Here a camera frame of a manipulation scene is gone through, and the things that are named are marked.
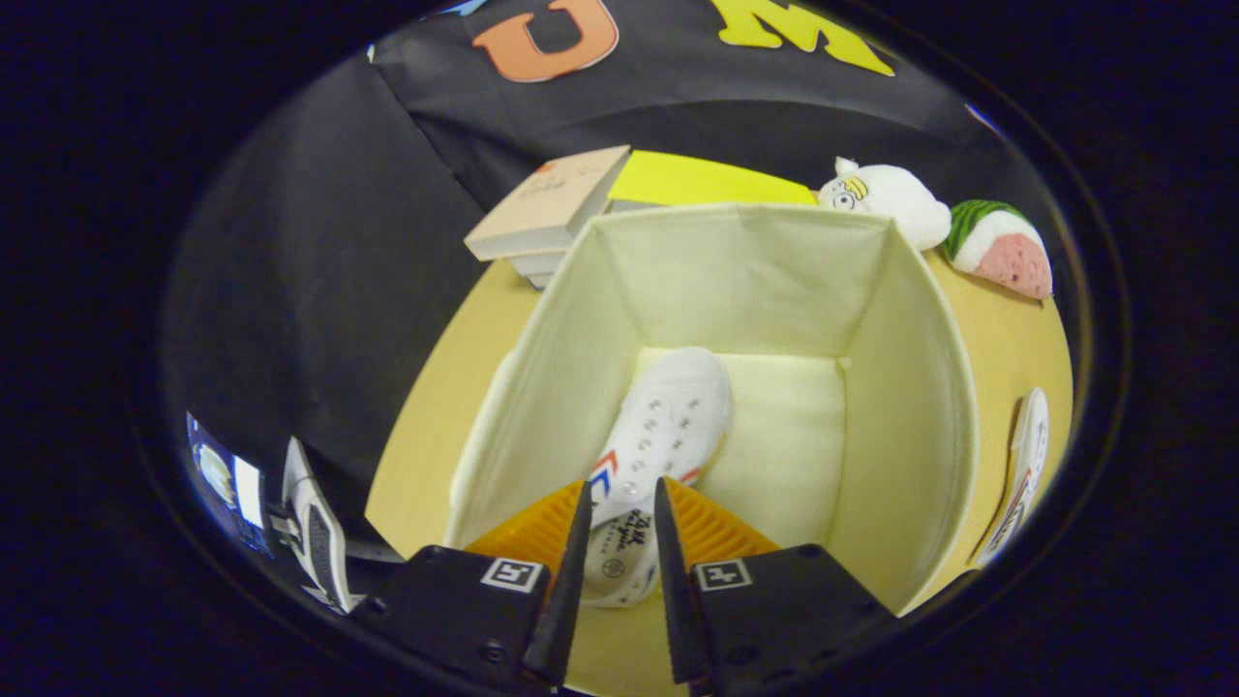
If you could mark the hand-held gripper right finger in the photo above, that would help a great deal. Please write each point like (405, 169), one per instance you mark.
(678, 600)

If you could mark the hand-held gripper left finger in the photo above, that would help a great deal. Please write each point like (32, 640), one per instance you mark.
(566, 600)

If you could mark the white striped canvas shoe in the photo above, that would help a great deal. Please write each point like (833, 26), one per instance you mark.
(668, 416)
(1028, 455)

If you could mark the pale green fabric storage box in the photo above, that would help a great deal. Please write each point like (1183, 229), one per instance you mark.
(774, 290)

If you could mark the white device with dark grille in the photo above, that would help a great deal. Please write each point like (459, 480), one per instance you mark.
(339, 571)

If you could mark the beige book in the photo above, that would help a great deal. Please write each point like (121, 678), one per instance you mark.
(547, 203)

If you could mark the yellow book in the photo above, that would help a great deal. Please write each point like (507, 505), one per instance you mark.
(697, 179)

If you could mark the white plush toy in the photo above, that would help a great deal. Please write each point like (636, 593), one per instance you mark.
(900, 198)

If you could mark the watermelon slice plush toy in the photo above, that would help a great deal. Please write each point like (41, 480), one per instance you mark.
(1007, 257)

